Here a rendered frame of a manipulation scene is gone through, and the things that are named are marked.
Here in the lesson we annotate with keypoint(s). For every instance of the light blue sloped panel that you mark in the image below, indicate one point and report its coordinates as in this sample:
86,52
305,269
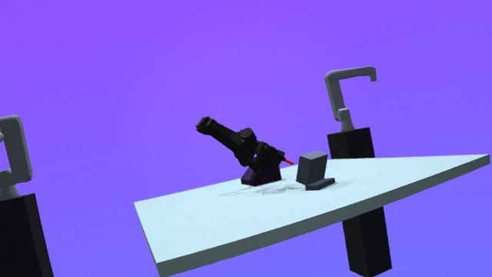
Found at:
311,171

